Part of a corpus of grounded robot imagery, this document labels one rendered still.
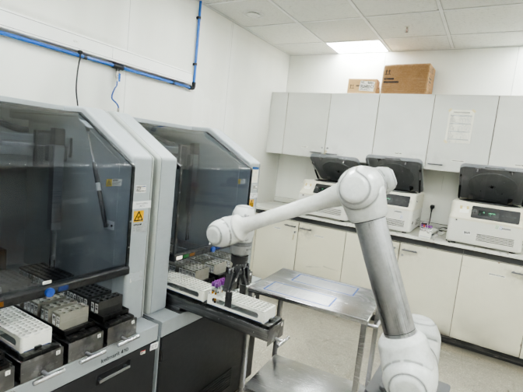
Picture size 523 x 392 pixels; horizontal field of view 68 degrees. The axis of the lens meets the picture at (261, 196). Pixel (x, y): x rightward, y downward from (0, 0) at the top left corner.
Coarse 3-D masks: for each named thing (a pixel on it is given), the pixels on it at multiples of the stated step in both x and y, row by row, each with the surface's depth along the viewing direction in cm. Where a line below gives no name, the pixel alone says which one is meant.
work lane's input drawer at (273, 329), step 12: (168, 300) 181; (180, 300) 177; (192, 300) 175; (192, 312) 174; (204, 312) 170; (216, 312) 167; (228, 312) 165; (228, 324) 164; (240, 324) 160; (252, 324) 158; (264, 324) 156; (276, 324) 160; (252, 336) 158; (264, 336) 155; (276, 336) 161; (288, 336) 162
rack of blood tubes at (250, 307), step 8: (208, 296) 171; (216, 296) 168; (224, 296) 168; (232, 296) 169; (240, 296) 171; (248, 296) 171; (216, 304) 169; (232, 304) 171; (240, 304) 162; (248, 304) 163; (256, 304) 165; (264, 304) 165; (272, 304) 165; (240, 312) 168; (248, 312) 169; (256, 312) 158; (264, 312) 157; (272, 312) 163; (256, 320) 159; (264, 320) 157
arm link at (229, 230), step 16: (320, 192) 149; (336, 192) 143; (288, 208) 147; (304, 208) 147; (320, 208) 148; (224, 224) 145; (240, 224) 146; (256, 224) 145; (224, 240) 144; (240, 240) 149
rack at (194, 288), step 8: (168, 272) 193; (176, 272) 193; (168, 280) 183; (176, 280) 183; (184, 280) 183; (192, 280) 185; (200, 280) 186; (168, 288) 183; (176, 288) 183; (184, 288) 188; (192, 288) 175; (200, 288) 176; (208, 288) 177; (192, 296) 176; (200, 296) 173
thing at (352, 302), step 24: (264, 288) 197; (288, 288) 201; (312, 288) 205; (336, 288) 209; (360, 288) 213; (336, 312) 176; (360, 312) 179; (360, 336) 172; (288, 360) 233; (360, 360) 172; (240, 384) 201; (264, 384) 206; (288, 384) 208; (312, 384) 211; (336, 384) 213; (360, 384) 216
